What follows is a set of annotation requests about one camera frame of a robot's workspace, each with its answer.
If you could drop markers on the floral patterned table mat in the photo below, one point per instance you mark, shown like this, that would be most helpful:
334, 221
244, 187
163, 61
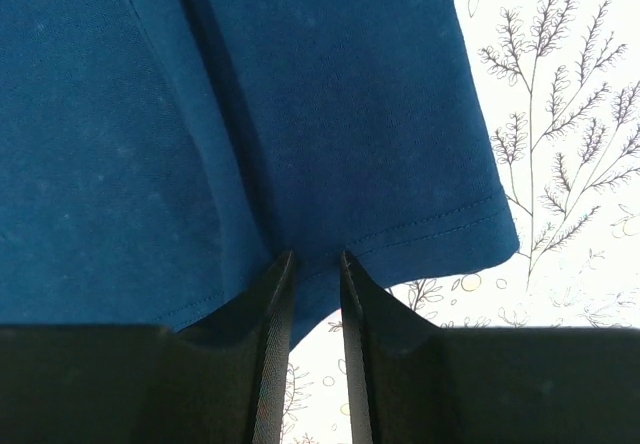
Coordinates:
560, 164

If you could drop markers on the navy blue t shirt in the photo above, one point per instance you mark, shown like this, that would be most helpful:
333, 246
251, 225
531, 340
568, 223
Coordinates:
158, 155

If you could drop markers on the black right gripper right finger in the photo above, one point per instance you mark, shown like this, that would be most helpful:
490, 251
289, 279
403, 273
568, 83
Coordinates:
410, 381

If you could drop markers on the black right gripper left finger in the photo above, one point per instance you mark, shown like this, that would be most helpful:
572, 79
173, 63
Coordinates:
220, 380

